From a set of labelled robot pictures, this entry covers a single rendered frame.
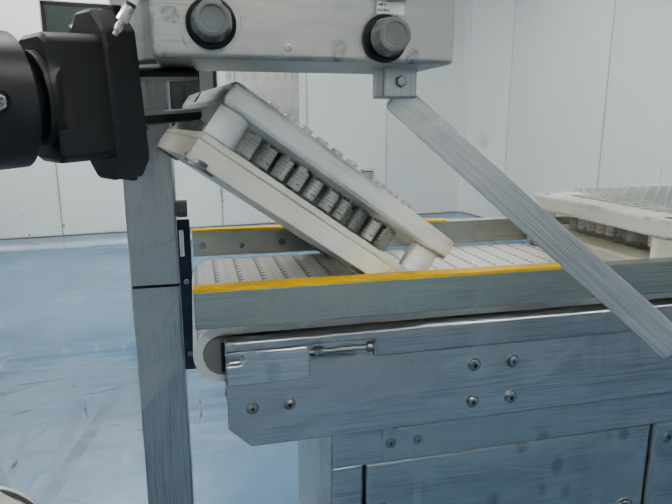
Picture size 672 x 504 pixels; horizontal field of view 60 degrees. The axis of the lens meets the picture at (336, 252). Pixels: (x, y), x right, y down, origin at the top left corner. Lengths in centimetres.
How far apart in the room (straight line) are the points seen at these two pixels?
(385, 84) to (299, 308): 20
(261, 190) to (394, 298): 15
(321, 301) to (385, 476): 23
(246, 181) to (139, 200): 31
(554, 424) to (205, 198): 506
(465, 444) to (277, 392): 23
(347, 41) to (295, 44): 4
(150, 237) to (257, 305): 30
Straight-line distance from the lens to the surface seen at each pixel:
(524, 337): 58
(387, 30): 43
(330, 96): 584
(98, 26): 46
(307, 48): 44
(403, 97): 50
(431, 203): 638
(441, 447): 64
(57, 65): 44
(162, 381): 82
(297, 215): 48
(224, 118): 46
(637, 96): 479
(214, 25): 41
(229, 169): 46
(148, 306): 78
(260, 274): 66
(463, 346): 55
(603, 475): 79
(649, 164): 468
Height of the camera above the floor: 105
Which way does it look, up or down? 13 degrees down
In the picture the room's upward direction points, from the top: straight up
